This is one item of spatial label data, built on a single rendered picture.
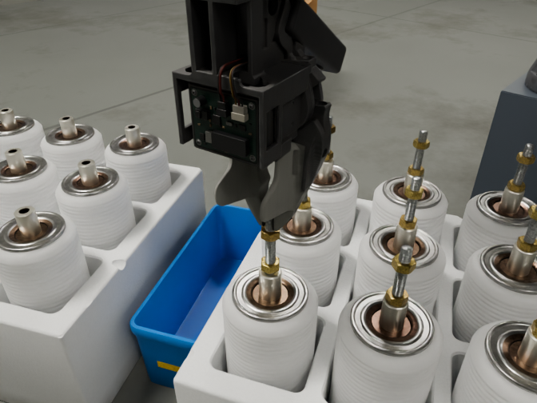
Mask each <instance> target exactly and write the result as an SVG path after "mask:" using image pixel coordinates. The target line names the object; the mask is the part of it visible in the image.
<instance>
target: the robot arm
mask: <svg viewBox="0 0 537 403"><path fill-rule="evenodd" d="M185 6H186V15H187V24H188V33H189V50H190V59H191V64H189V65H187V66H183V67H181V68H179V69H177V70H174V71H172V75H173V89H174V96H175V103H176V111H177V124H178V131H179V138H180V143H181V144H183V145H184V144H185V143H186V142H189V141H190V140H192V139H193V144H194V146H195V147H196V148H198V149H201V150H206V151H209V152H211V153H214V154H219V155H221V156H224V157H227V158H229V165H228V168H227V170H226V171H225V173H224V174H223V176H222V177H221V179H220V181H219V182H218V183H217V185H216V187H215V190H214V198H215V201H216V203H217V204H218V205H220V206H225V205H228V204H231V203H234V202H238V201H240V200H243V199H245V200H246V202H247V204H248V206H249V208H250V210H251V212H252V214H253V216H254V217H255V218H256V220H257V222H258V224H259V225H262V226H265V223H266V222H267V221H270V220H272V230H275V231H277V230H279V229H280V228H281V227H283V226H284V225H285V224H286V223H287V222H288V221H289V220H290V219H291V218H292V216H293V215H294V214H295V212H296V211H297V210H298V208H299V206H300V204H301V202H302V201H303V200H304V197H305V195H306V194H307V192H308V190H309V188H310V186H311V184H312V183H313V182H314V180H315V178H316V176H317V174H318V173H319V171H320V168H321V166H322V165H323V163H324V160H325V158H326V157H327V155H328V151H329V147H330V143H331V125H330V120H329V112H330V109H331V106H332V104H331V102H325V101H324V94H323V89H322V84H321V82H322V81H324V80H325V79H326V77H325V75H324V74H323V73H322V72H321V71H326V72H330V73H334V74H337V73H339V72H340V69H341V67H342V64H343V60H344V56H345V53H346V46H345V45H344V44H343V43H342V42H341V40H340V39H339V38H338V37H337V36H336V35H335V34H334V33H333V32H332V31H331V30H330V29H329V28H328V26H327V25H326V24H325V23H324V22H323V21H322V20H321V18H320V17H319V16H318V15H317V14H316V13H315V12H314V10H313V9H312V8H311V7H310V6H309V5H308V3H307V2H306V1H305V0H185ZM187 89H189V102H190V110H191V119H192V122H190V123H189V124H187V125H186V126H185V121H184V113H183V105H182V97H181V91H183V90H187ZM273 162H275V168H274V177H273V180H272V184H271V186H270V187H269V181H270V179H271V177H270V174H269V171H268V166H269V165H270V164H272V163H273Z"/></svg>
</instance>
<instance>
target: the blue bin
mask: <svg viewBox="0 0 537 403"><path fill-rule="evenodd" d="M260 231H261V225H259V224H258V222H257V220H256V218H255V217H254V216H253V214H252V212H251V210H250V209H248V208H243V207H239V206H234V205H225V206H220V205H215V206H213V207H212V209H211V210H210V211H209V212H208V213H207V215H206V216H205V218H204V219H203V221H202V222H201V224H200V225H199V226H198V227H197V229H196V230H195V231H194V233H193V235H192V236H191V237H190V239H189V240H188V241H187V242H186V244H185V245H184V247H183V248H182V249H181V251H180V253H179V254H178V255H177V256H176V257H175V259H174V260H173V262H172V263H171V265H170V266H169V268H168V269H167V270H166V271H165V273H164V274H163V275H162V277H161V278H160V280H159V281H158V283H157V284H156V285H155V286H154V287H153V289H152V291H151V292H150V293H149V295H148V296H147V298H146V299H145V300H144V301H143V303H142V304H141V306H140V307H139V308H138V310H137V312H136V313H135V314H134V315H133V316H132V318H131V320H130V322H129V325H130V328H131V331H132V333H133V335H135V336H136V337H137V341H138V344H139V347H140V350H141V354H142V356H143V360H144V363H145V367H146V369H147V372H148V375H149V379H150V380H151V381H152V382H153V383H155V384H159V385H163V386H166V387H170V388H172V389H174V383H173V379H174V378H175V376H176V374H177V372H178V370H179V369H180V367H181V366H182V364H183V362H184V360H185V359H186V358H187V356H188V355H189V352H190V350H191V348H192V347H193V345H194V343H195V341H196V340H197V338H198V337H199V335H200V333H201V331H202V330H203V328H204V327H205V324H206V323H207V321H208V319H209V318H210V316H211V314H212V313H213V311H214V309H215V308H216V306H217V304H218V302H219V300H220V299H221V297H222V295H223V294H224V292H225V290H226V288H227V287H228V285H229V284H230V282H231V280H232V279H233V277H234V275H235V273H236V271H237V270H238V268H239V267H240V265H241V263H242V262H243V260H244V258H245V256H246V254H247V252H248V251H249V249H250V248H251V246H252V244H253V243H254V241H255V239H256V238H257V235H258V234H259V232H260Z"/></svg>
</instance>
